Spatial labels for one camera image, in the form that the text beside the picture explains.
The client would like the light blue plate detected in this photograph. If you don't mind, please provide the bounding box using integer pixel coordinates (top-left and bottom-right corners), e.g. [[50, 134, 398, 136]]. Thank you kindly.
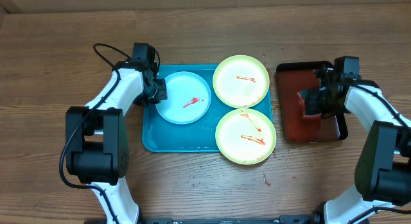
[[155, 71, 211, 125]]

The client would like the yellow plate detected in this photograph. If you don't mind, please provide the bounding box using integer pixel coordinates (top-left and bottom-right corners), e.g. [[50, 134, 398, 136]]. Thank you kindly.
[[215, 108, 277, 165], [213, 55, 270, 108]]

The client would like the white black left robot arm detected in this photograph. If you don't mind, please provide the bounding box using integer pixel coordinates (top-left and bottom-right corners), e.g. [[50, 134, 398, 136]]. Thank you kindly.
[[58, 42, 167, 223]]

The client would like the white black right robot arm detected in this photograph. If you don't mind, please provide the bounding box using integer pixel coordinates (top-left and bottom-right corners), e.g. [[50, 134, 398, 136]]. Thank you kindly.
[[298, 56, 410, 223]]

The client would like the black tray with brown water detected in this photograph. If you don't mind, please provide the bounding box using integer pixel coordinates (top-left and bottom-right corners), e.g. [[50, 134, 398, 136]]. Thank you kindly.
[[275, 61, 348, 144]]

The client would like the teal plastic tray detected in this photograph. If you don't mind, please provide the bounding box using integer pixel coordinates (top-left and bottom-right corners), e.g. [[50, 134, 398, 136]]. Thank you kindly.
[[142, 64, 273, 153]]

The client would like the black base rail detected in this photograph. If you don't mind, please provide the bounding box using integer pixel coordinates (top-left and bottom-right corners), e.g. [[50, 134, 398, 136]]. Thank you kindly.
[[137, 214, 310, 224]]

